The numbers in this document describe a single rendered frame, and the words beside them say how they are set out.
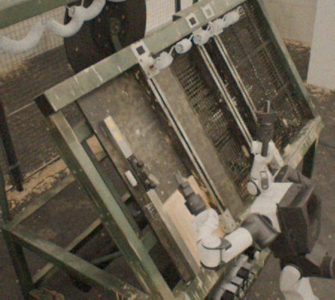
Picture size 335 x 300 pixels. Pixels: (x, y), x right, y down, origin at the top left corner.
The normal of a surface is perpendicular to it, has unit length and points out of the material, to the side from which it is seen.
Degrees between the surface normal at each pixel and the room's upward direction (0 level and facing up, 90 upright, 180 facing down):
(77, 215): 0
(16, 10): 90
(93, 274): 0
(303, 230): 90
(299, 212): 90
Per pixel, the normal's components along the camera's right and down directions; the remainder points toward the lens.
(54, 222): -0.04, -0.84
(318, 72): -0.59, 0.46
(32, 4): 0.83, 0.27
